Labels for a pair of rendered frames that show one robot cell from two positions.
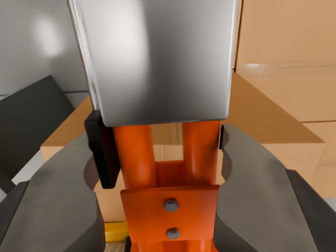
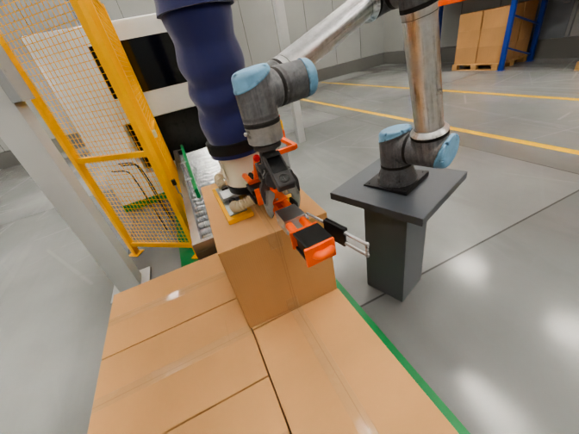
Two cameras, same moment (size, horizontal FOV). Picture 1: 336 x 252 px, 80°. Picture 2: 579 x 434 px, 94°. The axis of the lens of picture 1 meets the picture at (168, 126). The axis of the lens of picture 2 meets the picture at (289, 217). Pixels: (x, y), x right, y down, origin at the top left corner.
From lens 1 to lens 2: 0.68 m
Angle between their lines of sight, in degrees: 31
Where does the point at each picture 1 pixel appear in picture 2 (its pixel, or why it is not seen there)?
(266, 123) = (239, 261)
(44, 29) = (427, 335)
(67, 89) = (382, 297)
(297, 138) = (229, 252)
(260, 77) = (230, 333)
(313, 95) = (183, 342)
